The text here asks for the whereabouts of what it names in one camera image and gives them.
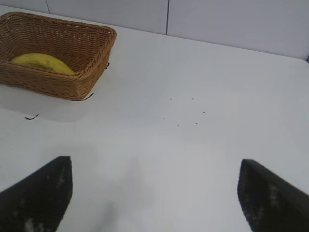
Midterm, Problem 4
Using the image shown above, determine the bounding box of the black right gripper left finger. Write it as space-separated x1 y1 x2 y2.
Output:
0 155 73 232

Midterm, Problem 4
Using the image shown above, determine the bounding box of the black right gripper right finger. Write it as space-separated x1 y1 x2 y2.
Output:
237 158 309 232

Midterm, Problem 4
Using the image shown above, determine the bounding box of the yellow banana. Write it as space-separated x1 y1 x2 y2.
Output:
11 53 77 76

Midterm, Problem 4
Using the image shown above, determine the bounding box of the brown woven wicker basket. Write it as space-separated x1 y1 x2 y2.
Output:
0 11 118 101

